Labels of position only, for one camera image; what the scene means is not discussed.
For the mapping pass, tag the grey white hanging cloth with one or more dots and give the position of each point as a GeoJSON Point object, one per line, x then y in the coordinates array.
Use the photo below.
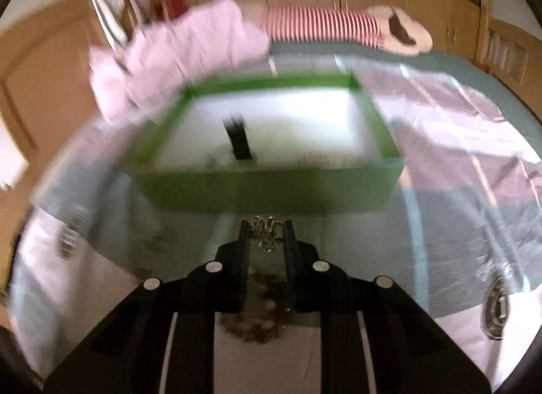
{"type": "Point", "coordinates": [112, 8]}

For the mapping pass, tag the plaid logo blanket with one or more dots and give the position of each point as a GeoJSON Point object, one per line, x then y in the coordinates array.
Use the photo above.
{"type": "Point", "coordinates": [465, 165]}

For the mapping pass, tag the red garment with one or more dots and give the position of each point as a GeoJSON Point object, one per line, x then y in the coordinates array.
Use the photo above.
{"type": "Point", "coordinates": [174, 0]}

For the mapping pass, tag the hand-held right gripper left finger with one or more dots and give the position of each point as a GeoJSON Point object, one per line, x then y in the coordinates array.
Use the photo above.
{"type": "Point", "coordinates": [244, 258]}

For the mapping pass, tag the small silver earring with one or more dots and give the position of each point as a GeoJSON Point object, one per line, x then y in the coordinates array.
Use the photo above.
{"type": "Point", "coordinates": [266, 229]}

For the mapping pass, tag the pink quilt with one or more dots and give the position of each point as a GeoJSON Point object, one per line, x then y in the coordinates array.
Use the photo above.
{"type": "Point", "coordinates": [178, 51]}

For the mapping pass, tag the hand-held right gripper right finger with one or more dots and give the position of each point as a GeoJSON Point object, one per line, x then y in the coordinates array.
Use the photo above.
{"type": "Point", "coordinates": [289, 258]}

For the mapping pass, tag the striped plush toy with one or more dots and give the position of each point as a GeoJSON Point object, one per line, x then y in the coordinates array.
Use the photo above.
{"type": "Point", "coordinates": [322, 25]}

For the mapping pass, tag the wooden bed footboard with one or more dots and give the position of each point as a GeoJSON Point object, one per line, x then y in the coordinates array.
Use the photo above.
{"type": "Point", "coordinates": [508, 46]}

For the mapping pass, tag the green cardboard box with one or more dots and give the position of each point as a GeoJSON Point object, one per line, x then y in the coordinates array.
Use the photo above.
{"type": "Point", "coordinates": [262, 190]}

